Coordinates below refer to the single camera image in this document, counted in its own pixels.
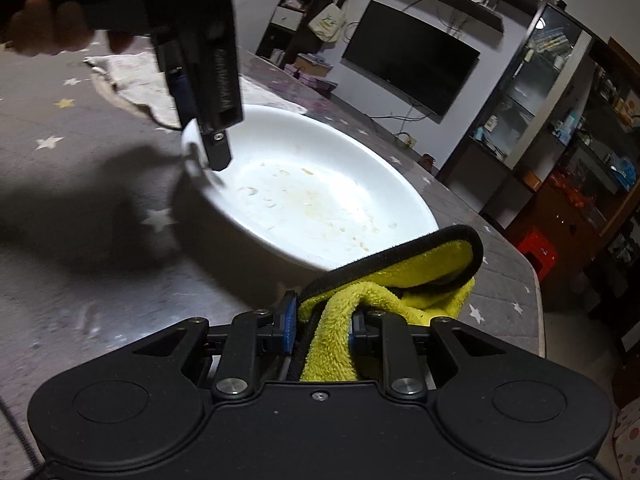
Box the person's left hand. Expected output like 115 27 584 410
2 0 133 57

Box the cardboard box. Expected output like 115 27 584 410
292 52 334 79

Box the blue plastic bag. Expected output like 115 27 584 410
609 156 639 192

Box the black cable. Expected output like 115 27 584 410
0 397 38 468

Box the pink box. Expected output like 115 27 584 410
284 64 337 95

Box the black flat television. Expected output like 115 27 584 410
342 0 482 123

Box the white bowl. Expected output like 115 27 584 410
181 104 440 272

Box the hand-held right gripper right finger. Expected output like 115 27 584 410
349 309 506 398

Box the glass display cabinet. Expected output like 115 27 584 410
440 0 594 211

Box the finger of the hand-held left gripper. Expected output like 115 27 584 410
201 129 234 172
167 67 197 133

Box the polka dot play tent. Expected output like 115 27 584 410
612 400 640 480

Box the brown wooden cabinet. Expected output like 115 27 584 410
505 37 640 273

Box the pile of oranges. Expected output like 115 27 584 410
549 169 590 209

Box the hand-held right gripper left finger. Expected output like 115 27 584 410
130 290 300 401

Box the white printed towel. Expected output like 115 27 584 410
82 52 308 128

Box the yellow cleaning cloth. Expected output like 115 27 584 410
287 225 485 383

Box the cream tote bag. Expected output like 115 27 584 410
307 0 359 44

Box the red plastic stool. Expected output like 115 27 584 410
515 227 559 281

